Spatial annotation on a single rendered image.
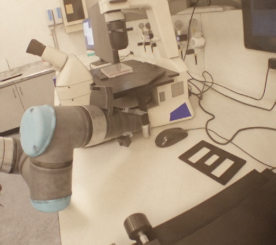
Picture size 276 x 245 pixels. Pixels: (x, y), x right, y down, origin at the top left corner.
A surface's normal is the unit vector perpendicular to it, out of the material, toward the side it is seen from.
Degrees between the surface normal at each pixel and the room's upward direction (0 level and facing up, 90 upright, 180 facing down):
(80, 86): 90
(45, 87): 90
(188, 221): 0
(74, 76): 86
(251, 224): 0
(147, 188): 0
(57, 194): 85
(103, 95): 65
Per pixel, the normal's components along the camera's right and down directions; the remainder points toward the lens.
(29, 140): -0.55, -0.08
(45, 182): 0.17, 0.14
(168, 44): 0.38, 0.33
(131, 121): 0.58, 0.11
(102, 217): -0.15, -0.90
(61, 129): 0.82, -0.10
